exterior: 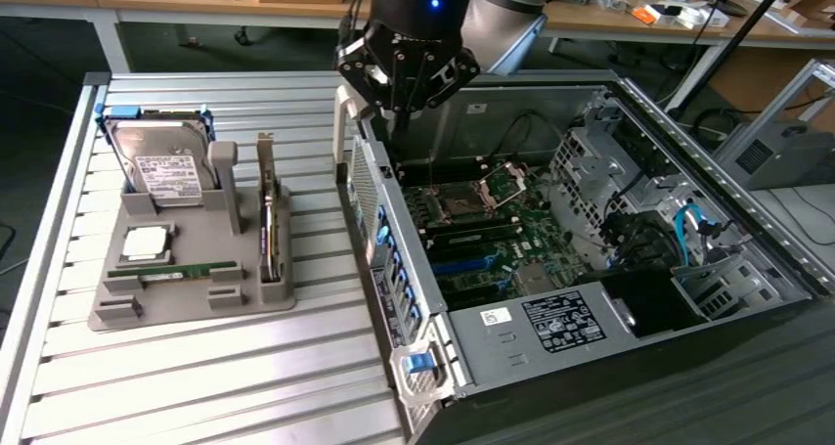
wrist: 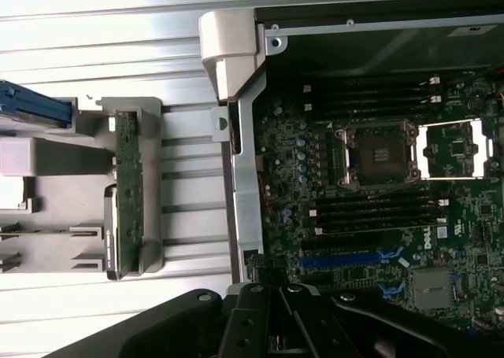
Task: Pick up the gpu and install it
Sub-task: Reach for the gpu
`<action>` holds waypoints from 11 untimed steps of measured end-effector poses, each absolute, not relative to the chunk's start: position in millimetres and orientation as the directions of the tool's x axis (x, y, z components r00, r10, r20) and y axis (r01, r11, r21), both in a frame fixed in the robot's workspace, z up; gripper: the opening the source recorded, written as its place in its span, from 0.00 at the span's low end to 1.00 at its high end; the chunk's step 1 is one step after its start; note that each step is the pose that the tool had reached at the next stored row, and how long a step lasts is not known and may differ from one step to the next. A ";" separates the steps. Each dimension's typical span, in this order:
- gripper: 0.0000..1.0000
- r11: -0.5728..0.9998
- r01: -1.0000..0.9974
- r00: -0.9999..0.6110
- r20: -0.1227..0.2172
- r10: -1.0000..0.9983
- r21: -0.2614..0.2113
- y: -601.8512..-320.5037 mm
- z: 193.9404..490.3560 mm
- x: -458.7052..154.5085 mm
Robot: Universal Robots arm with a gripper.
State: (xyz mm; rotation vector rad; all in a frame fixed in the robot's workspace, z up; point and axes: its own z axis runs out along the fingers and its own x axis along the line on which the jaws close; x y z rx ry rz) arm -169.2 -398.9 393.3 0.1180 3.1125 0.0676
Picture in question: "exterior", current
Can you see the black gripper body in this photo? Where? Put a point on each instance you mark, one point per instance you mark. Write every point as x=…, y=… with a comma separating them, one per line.
x=417, y=14

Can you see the black graphics card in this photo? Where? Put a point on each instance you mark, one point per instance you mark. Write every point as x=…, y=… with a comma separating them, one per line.
x=270, y=220

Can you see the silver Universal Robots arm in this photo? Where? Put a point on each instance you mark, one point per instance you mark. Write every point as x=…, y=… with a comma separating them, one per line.
x=505, y=19

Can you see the metal socket cover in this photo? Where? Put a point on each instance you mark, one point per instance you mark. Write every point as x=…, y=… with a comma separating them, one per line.
x=505, y=181

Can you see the CPU socket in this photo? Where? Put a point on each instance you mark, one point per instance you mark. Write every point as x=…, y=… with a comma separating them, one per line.
x=458, y=203

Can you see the large metal drive cage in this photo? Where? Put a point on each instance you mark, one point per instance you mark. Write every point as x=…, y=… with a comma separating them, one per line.
x=593, y=166

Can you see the orange small box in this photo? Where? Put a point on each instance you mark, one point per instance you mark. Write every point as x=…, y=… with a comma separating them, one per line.
x=641, y=13

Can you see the black expansion slot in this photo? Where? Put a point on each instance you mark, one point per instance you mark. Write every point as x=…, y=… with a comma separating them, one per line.
x=469, y=229
x=476, y=242

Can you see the green motherboard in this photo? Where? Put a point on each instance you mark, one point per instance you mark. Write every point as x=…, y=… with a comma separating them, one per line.
x=541, y=230

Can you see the silver hard disk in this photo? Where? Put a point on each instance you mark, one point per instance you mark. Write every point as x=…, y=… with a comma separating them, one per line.
x=162, y=166

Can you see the hard disk drive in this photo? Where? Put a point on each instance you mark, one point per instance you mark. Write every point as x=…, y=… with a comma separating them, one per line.
x=122, y=112

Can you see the blue expansion slot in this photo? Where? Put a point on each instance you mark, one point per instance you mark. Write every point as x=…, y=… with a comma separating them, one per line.
x=462, y=265

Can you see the white small box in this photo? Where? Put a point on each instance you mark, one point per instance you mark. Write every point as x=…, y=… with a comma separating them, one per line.
x=707, y=18

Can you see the grey parts rack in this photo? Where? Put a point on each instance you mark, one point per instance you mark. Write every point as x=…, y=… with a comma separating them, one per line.
x=208, y=239

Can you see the black stand pole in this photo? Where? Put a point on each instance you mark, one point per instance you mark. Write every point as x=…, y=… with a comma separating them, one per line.
x=736, y=39

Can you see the chipset heatsink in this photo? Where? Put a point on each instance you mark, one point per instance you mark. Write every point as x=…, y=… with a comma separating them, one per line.
x=540, y=276

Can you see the silver CPU chip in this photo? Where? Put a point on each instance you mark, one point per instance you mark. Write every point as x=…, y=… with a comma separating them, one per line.
x=146, y=243

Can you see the green RAM stick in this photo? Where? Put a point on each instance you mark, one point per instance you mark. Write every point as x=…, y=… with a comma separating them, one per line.
x=182, y=270

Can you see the grey metal cabinet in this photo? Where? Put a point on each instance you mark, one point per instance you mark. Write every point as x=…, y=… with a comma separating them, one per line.
x=783, y=156

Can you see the grey power supply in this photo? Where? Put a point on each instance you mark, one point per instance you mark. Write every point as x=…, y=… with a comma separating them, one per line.
x=514, y=337

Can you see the small cardboard carton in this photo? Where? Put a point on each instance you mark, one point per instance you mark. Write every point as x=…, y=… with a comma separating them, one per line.
x=815, y=7

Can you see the small metal disk bay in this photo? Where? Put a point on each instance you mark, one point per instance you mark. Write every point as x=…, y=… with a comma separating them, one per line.
x=717, y=288

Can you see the blue case latch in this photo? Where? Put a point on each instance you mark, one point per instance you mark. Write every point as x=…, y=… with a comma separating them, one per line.
x=417, y=364

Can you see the open PC case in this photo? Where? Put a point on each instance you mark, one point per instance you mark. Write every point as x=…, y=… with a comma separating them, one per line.
x=541, y=362

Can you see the aluminium profile frame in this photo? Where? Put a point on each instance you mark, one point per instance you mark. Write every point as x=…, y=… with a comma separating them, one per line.
x=792, y=88

